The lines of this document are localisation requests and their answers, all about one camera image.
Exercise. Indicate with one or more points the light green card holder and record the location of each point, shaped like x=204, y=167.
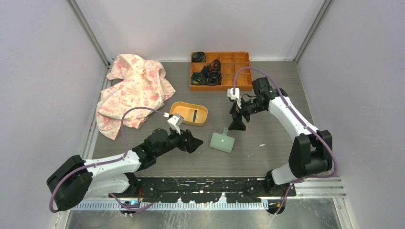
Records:
x=222, y=142

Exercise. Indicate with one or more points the pink patterned cloth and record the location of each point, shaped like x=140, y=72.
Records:
x=142, y=88

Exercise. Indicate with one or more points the dark rolled sock top-left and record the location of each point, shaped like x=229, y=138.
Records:
x=198, y=57

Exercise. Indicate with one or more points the yellow oval tray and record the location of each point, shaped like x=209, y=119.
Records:
x=181, y=107

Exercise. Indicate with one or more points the gold card with stripe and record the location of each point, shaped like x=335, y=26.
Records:
x=196, y=117

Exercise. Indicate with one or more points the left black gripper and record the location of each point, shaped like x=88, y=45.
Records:
x=192, y=142

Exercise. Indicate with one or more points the dark rolled sock bottom-middle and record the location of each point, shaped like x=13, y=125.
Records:
x=214, y=78

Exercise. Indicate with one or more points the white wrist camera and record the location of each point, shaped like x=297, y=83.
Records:
x=174, y=121
x=233, y=95

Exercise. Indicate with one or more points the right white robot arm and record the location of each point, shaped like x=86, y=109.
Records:
x=311, y=149

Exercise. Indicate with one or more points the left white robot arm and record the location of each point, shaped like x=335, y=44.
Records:
x=77, y=179

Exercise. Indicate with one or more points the dark rolled sock middle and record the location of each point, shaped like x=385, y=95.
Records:
x=213, y=66

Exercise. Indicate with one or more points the dark rolled sock bottom-left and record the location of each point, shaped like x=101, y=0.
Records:
x=197, y=79

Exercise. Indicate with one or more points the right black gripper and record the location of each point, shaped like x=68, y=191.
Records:
x=237, y=124

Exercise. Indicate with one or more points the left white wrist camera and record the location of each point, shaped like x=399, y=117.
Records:
x=174, y=121

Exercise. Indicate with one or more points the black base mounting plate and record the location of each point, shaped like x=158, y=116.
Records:
x=203, y=189

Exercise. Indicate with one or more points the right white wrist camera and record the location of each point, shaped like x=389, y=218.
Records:
x=233, y=95

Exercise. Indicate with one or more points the orange compartment organizer box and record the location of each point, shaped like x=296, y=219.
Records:
x=231, y=63

